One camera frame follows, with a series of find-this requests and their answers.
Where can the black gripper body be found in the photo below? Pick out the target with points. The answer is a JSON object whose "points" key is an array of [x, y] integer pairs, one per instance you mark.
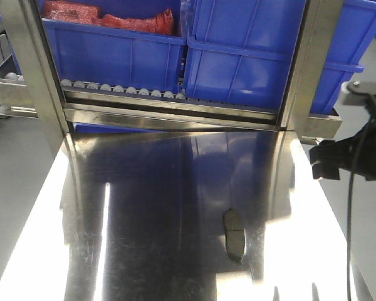
{"points": [[356, 154]]}

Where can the brake pad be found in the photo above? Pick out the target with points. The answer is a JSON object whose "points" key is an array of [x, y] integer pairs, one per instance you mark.
{"points": [[235, 241]]}

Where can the white roller conveyor track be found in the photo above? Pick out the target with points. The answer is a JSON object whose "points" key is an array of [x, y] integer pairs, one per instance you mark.
{"points": [[120, 89]]}

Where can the right blue plastic bin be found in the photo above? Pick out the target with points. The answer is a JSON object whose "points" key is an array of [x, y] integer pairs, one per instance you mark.
{"points": [[355, 31]]}

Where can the blue plastic bin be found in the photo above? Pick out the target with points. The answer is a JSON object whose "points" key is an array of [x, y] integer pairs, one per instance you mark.
{"points": [[94, 53], [240, 52], [355, 31]]}

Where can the middle blue plastic bin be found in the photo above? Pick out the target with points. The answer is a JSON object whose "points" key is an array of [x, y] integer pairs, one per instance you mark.
{"points": [[240, 52]]}

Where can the left blue plastic bin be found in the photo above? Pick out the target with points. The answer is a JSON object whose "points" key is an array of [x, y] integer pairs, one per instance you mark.
{"points": [[94, 53]]}

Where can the red bubble wrap bag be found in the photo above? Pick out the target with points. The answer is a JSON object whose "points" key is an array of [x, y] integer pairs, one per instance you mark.
{"points": [[162, 23]]}

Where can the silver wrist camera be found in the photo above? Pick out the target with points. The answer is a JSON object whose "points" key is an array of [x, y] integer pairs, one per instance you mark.
{"points": [[355, 93]]}

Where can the stainless steel rack frame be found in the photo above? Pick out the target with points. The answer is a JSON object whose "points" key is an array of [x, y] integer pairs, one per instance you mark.
{"points": [[59, 105]]}

